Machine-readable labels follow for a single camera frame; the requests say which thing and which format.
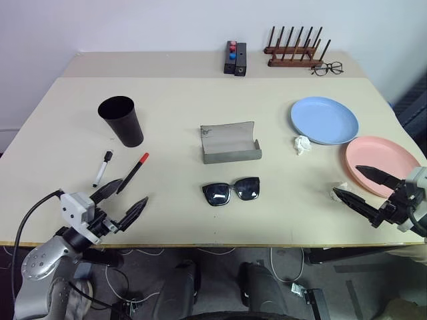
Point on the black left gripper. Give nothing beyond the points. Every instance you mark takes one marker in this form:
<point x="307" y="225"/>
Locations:
<point x="100" y="224"/>

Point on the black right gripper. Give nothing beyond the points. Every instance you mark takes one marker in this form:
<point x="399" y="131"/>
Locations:
<point x="400" y="203"/>

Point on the pink plastic plate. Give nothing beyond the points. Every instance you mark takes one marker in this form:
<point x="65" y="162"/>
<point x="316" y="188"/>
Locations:
<point x="377" y="153"/>

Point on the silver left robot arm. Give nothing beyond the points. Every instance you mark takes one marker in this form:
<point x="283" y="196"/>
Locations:
<point x="40" y="260"/>

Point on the crumpled white tissue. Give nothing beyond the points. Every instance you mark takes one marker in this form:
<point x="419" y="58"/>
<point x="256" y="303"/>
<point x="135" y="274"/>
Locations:
<point x="302" y="143"/>
<point x="342" y="186"/>

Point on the black pen with red cap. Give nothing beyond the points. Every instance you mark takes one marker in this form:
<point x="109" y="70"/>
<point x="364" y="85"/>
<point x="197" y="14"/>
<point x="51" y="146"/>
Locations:
<point x="133" y="171"/>

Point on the white marker with black cap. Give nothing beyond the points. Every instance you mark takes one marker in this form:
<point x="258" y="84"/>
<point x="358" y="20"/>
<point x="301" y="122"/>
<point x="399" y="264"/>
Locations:
<point x="101" y="170"/>

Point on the black plastic cup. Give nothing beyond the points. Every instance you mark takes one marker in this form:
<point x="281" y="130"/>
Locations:
<point x="126" y="130"/>

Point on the blue plastic plate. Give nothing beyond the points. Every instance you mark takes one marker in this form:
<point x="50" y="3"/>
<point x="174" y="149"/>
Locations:
<point x="320" y="116"/>

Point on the dark chair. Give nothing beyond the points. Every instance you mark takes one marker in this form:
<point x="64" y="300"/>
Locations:
<point x="413" y="113"/>

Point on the black sunglasses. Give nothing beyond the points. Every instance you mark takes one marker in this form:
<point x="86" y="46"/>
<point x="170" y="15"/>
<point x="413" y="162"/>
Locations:
<point x="218" y="195"/>

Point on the dark rounded shape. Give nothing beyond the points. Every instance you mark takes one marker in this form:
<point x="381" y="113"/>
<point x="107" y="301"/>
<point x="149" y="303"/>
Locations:
<point x="180" y="293"/>
<point x="263" y="293"/>

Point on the grey open glasses case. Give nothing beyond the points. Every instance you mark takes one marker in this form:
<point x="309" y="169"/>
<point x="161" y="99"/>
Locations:
<point x="230" y="156"/>

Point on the black-framed clear eyeglasses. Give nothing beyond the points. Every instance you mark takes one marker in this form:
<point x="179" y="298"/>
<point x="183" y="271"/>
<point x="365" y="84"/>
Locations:
<point x="336" y="67"/>

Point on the brown wooden peg rack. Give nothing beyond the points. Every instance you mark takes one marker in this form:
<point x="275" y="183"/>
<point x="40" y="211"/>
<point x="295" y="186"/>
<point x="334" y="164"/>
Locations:
<point x="293" y="63"/>

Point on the black box with coloured knobs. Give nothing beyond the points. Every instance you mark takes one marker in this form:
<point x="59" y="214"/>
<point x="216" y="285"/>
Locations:
<point x="230" y="65"/>

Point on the plain black box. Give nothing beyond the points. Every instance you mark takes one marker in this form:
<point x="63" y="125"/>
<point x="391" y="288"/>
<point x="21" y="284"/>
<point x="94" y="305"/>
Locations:
<point x="241" y="63"/>

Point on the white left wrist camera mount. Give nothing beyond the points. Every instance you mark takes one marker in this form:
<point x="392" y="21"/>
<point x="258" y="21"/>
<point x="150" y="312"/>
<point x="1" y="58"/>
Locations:
<point x="75" y="206"/>

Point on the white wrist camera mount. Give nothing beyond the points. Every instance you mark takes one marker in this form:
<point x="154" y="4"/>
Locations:
<point x="417" y="175"/>
<point x="75" y="206"/>

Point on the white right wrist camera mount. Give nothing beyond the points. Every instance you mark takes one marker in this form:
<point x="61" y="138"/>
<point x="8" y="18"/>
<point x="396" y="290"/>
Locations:
<point x="417" y="175"/>

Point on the black table frame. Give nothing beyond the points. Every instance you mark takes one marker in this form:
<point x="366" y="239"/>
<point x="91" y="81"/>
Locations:
<point x="350" y="255"/>

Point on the black metal floor bracket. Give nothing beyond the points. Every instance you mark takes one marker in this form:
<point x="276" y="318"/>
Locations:
<point x="315" y="300"/>

